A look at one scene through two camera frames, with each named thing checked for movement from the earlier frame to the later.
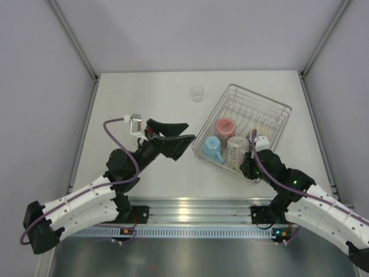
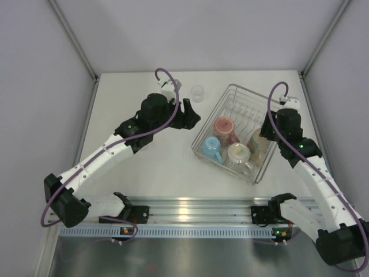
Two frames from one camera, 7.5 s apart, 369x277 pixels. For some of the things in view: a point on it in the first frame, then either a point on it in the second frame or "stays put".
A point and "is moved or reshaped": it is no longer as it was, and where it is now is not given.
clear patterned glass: x=236 y=147 is moved or reshaped
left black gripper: x=170 y=145 -> x=187 y=119
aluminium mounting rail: x=200 y=210 stays put
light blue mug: x=211 y=146 stays put
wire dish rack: x=243 y=123 stays put
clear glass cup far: x=197 y=92 stays put
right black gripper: x=247 y=165 -> x=266 y=130
